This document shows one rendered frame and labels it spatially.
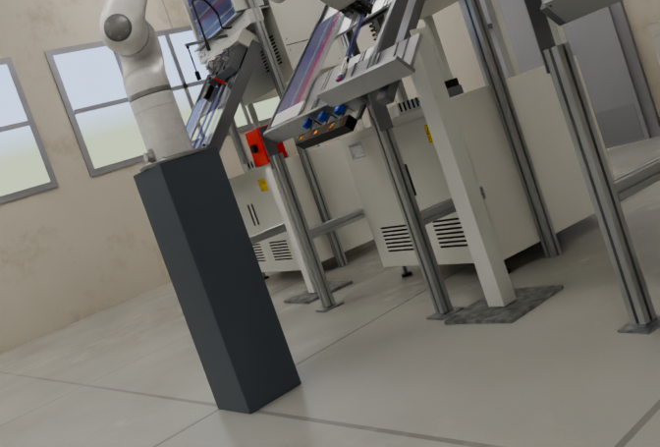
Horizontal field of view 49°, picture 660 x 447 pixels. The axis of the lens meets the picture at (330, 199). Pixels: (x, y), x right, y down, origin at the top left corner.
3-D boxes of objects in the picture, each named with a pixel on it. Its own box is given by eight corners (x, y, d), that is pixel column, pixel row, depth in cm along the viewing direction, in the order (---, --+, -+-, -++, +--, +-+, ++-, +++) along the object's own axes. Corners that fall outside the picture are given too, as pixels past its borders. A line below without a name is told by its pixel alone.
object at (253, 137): (307, 304, 305) (246, 130, 300) (284, 303, 326) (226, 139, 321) (353, 283, 317) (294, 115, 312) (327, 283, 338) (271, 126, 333)
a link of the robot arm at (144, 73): (124, 102, 190) (92, 16, 189) (141, 106, 209) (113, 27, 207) (167, 87, 190) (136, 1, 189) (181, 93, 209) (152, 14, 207)
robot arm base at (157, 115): (158, 163, 184) (133, 94, 183) (130, 177, 199) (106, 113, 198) (219, 144, 196) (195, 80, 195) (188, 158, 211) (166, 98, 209)
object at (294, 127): (367, 106, 219) (350, 93, 216) (278, 143, 276) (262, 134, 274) (369, 102, 219) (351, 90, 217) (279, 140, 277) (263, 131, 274)
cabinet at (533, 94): (505, 280, 235) (444, 99, 231) (387, 281, 296) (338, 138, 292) (627, 214, 266) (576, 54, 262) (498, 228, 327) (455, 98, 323)
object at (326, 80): (362, 98, 218) (355, 92, 217) (274, 138, 276) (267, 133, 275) (384, 47, 224) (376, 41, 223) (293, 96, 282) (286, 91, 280)
